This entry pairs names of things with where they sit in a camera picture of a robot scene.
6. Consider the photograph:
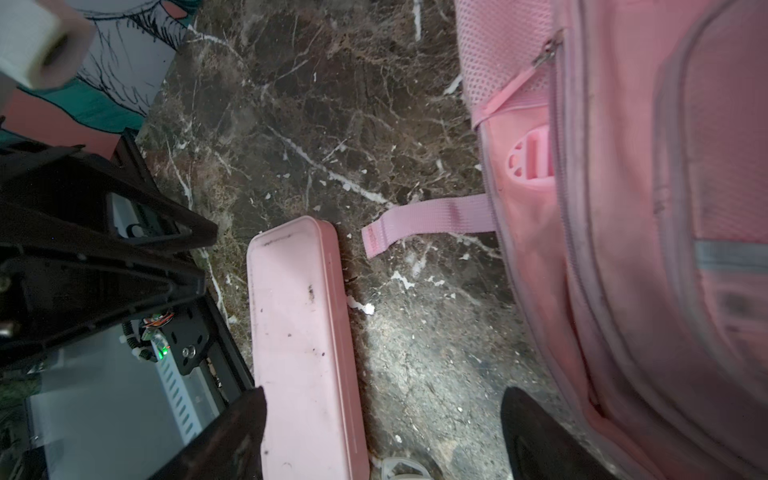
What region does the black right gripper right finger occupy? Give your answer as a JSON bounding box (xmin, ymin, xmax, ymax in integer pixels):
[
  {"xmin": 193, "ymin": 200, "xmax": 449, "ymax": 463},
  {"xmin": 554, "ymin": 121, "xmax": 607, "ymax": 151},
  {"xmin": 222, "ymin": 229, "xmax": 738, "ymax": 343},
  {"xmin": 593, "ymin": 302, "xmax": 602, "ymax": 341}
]
[{"xmin": 500, "ymin": 387, "xmax": 613, "ymax": 480}]

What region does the pink pencil case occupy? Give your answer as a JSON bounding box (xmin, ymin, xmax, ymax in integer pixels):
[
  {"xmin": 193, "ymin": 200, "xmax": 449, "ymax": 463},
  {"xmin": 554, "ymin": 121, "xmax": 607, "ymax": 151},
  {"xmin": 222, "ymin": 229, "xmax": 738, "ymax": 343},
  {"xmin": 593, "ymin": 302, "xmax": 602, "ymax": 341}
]
[{"xmin": 247, "ymin": 216, "xmax": 370, "ymax": 479}]

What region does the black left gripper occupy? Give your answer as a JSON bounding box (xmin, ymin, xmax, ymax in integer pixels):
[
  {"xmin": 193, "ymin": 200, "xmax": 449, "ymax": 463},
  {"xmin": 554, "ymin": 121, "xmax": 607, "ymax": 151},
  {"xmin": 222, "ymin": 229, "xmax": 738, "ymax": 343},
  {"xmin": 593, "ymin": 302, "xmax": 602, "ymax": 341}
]
[{"xmin": 1, "ymin": 134, "xmax": 218, "ymax": 369}]

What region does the pink student backpack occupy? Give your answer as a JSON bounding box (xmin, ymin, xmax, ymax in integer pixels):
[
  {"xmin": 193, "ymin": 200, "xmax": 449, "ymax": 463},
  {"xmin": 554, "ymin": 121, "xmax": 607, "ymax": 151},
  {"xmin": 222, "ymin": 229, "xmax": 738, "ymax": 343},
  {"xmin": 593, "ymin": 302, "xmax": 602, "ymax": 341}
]
[{"xmin": 361, "ymin": 1, "xmax": 767, "ymax": 479}]

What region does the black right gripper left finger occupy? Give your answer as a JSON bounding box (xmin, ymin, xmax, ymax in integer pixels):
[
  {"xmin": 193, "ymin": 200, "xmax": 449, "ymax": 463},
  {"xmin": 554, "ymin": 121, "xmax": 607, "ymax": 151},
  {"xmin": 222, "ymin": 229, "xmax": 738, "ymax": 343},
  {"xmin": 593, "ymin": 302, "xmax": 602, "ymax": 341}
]
[{"xmin": 152, "ymin": 387, "xmax": 267, "ymax": 480}]

